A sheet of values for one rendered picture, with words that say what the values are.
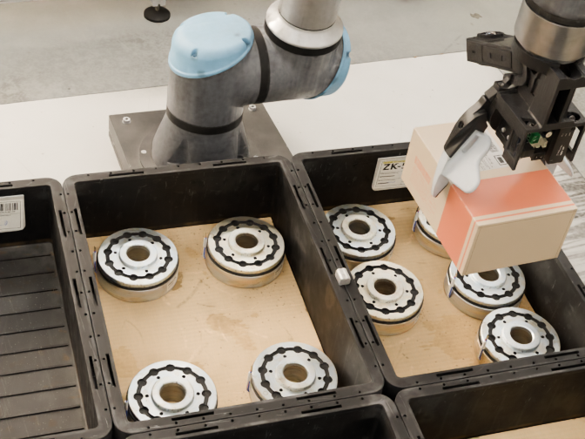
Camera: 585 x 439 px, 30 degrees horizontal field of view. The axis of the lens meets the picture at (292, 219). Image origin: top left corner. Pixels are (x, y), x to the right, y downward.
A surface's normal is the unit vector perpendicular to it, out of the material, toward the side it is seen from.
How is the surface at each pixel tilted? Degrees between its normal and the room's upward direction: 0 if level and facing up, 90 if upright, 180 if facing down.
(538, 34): 90
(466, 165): 59
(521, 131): 90
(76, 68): 0
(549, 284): 90
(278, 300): 0
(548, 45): 90
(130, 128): 4
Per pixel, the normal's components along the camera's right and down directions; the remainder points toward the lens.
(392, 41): 0.12, -0.72
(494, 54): -0.93, 0.18
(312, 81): 0.39, 0.71
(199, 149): 0.00, 0.38
